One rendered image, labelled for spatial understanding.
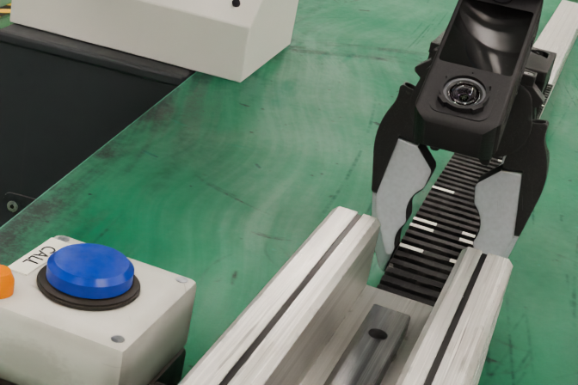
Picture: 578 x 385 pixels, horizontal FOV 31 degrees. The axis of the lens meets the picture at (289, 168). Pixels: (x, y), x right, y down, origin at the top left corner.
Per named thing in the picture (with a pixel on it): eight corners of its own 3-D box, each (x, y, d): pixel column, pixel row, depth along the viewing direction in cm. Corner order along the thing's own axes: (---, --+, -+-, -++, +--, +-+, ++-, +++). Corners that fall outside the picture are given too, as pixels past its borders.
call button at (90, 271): (71, 267, 52) (76, 231, 51) (144, 292, 51) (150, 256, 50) (27, 300, 48) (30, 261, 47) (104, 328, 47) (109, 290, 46)
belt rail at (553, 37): (556, 18, 164) (562, -1, 163) (582, 24, 163) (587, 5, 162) (427, 232, 78) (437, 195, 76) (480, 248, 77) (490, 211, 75)
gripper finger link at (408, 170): (403, 244, 72) (464, 131, 68) (382, 278, 67) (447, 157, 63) (363, 222, 73) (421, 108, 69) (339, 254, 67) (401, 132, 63)
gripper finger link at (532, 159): (545, 230, 64) (553, 89, 61) (543, 240, 63) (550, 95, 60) (468, 223, 65) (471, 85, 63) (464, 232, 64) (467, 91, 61)
